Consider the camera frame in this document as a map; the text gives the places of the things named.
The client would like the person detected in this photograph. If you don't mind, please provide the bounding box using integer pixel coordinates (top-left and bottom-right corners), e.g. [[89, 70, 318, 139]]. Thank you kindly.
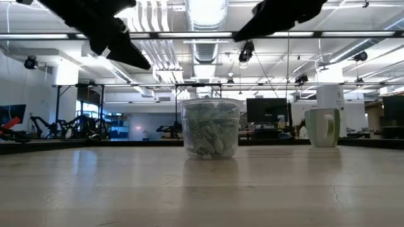
[[295, 119, 309, 139]]

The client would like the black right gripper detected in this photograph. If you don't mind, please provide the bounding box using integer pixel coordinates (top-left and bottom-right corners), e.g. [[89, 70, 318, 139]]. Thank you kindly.
[[232, 0, 328, 42]]

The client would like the black frame stand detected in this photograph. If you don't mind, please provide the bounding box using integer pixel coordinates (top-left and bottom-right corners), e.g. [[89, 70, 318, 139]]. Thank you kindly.
[[52, 83, 106, 139], [174, 82, 223, 116]]

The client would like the silver ceiling duct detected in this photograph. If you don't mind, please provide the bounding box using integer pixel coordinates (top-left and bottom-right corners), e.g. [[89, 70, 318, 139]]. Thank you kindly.
[[185, 0, 230, 64]]

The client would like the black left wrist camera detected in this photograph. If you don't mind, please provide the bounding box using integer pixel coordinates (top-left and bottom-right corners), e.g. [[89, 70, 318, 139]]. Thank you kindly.
[[94, 0, 138, 19]]

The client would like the black monitor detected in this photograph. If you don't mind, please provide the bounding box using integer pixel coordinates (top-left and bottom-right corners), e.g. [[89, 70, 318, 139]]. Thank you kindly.
[[0, 104, 27, 125], [382, 95, 404, 127], [246, 98, 290, 124]]

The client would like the black aluminium table frame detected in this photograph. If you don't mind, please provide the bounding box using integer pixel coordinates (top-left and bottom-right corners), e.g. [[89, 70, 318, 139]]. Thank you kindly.
[[0, 137, 404, 156]]

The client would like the green and white mug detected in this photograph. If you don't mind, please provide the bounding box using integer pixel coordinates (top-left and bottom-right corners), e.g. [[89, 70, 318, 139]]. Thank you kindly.
[[304, 108, 342, 148]]

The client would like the red object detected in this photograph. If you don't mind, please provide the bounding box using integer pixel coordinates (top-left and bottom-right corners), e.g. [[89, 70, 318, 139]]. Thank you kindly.
[[0, 117, 20, 131]]

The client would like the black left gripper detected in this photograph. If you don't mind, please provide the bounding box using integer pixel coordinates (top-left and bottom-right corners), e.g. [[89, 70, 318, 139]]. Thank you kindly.
[[37, 0, 152, 71]]

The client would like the white column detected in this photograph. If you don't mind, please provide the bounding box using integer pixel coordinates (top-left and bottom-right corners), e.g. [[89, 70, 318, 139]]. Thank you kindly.
[[316, 84, 345, 110]]

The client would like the black overhead crossbeam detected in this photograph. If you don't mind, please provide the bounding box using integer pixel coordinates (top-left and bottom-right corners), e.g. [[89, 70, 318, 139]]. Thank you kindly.
[[0, 30, 404, 40]]

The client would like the clear plastic cup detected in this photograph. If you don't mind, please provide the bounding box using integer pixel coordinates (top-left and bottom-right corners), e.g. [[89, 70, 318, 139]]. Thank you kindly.
[[177, 96, 244, 160]]

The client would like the black overhead camera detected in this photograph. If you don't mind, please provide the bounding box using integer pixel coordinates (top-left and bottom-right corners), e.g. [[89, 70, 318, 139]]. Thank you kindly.
[[238, 40, 256, 64]]

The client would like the brown wooden cabinet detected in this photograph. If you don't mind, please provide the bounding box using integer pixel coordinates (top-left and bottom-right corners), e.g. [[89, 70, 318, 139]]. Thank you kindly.
[[364, 100, 384, 135]]

